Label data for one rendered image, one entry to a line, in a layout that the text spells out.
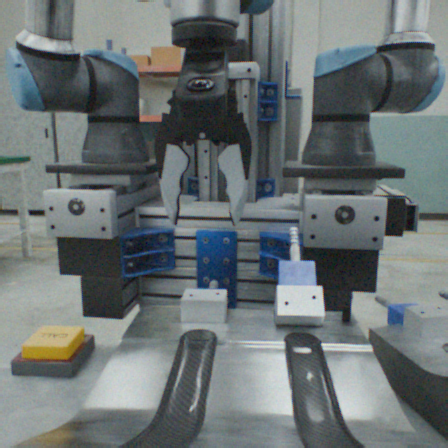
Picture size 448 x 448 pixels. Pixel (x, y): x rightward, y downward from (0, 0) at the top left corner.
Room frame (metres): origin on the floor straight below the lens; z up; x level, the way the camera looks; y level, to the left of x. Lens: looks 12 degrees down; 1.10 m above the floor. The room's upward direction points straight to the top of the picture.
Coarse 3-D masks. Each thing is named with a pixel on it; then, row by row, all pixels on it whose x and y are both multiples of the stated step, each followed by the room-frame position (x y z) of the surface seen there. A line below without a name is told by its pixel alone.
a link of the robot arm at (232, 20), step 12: (168, 0) 0.51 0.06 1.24; (180, 0) 0.48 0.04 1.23; (192, 0) 0.47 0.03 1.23; (204, 0) 0.47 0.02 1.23; (216, 0) 0.47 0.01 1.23; (228, 0) 0.48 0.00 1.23; (180, 12) 0.48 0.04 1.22; (192, 12) 0.47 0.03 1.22; (204, 12) 0.47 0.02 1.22; (216, 12) 0.47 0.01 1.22; (228, 12) 0.48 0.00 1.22; (180, 24) 0.49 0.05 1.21; (228, 24) 0.49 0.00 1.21
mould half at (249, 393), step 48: (144, 336) 0.43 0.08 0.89; (240, 336) 0.43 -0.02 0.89; (336, 336) 0.43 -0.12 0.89; (96, 384) 0.35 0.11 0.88; (144, 384) 0.35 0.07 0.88; (240, 384) 0.35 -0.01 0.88; (288, 384) 0.35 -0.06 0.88; (336, 384) 0.35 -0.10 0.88; (384, 384) 0.35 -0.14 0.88; (48, 432) 0.26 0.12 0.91; (96, 432) 0.26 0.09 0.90; (240, 432) 0.27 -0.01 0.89; (288, 432) 0.28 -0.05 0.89; (384, 432) 0.28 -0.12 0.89
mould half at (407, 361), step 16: (384, 336) 0.50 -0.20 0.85; (400, 336) 0.50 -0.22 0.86; (416, 336) 0.50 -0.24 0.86; (384, 352) 0.49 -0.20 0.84; (400, 352) 0.46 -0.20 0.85; (416, 352) 0.46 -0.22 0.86; (432, 352) 0.46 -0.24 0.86; (384, 368) 0.49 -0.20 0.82; (400, 368) 0.46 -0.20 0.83; (416, 368) 0.44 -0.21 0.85; (432, 368) 0.43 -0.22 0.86; (400, 384) 0.46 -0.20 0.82; (416, 384) 0.43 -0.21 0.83; (432, 384) 0.41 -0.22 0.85; (416, 400) 0.43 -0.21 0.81; (432, 400) 0.41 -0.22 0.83; (432, 416) 0.41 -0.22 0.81
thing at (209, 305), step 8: (208, 288) 0.57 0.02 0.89; (216, 288) 0.57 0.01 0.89; (184, 296) 0.48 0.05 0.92; (192, 296) 0.48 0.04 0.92; (200, 296) 0.48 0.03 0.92; (208, 296) 0.48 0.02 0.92; (216, 296) 0.48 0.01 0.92; (224, 296) 0.48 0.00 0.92; (184, 304) 0.47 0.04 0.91; (192, 304) 0.46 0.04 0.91; (200, 304) 0.46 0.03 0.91; (208, 304) 0.46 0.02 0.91; (216, 304) 0.46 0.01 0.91; (224, 304) 0.46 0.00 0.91; (184, 312) 0.47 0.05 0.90; (192, 312) 0.46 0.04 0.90; (200, 312) 0.46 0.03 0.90; (208, 312) 0.46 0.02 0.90; (216, 312) 0.46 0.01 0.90; (224, 312) 0.46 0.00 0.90; (184, 320) 0.47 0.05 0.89; (192, 320) 0.46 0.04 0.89; (200, 320) 0.46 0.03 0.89; (208, 320) 0.46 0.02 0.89; (216, 320) 0.46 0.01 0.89; (224, 320) 0.46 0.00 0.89
